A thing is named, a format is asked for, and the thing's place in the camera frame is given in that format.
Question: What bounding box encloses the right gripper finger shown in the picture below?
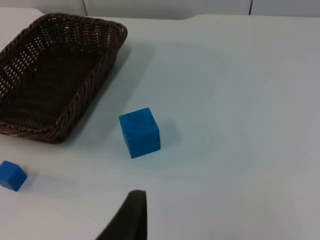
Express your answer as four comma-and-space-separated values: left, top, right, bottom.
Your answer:
94, 190, 148, 240

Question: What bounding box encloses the large blue cube block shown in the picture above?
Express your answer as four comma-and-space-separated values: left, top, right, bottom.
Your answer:
118, 107, 161, 159

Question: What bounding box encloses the small blue cube block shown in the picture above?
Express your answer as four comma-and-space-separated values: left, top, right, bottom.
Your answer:
0, 160, 28, 193

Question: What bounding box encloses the dark brown wicker basket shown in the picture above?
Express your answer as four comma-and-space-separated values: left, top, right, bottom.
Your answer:
0, 12, 128, 145

